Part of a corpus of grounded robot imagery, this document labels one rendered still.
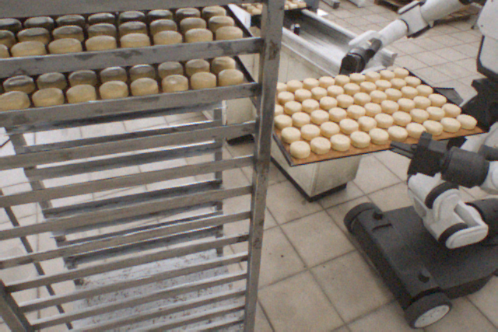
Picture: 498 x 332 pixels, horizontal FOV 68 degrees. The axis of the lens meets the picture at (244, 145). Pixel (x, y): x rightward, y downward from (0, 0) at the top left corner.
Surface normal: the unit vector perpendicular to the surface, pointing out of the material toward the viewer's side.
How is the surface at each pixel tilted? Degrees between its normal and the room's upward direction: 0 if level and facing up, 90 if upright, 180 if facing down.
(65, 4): 90
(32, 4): 90
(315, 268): 0
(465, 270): 0
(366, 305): 0
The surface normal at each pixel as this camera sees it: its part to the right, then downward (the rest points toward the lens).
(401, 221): 0.03, -0.79
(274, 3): 0.28, 0.59
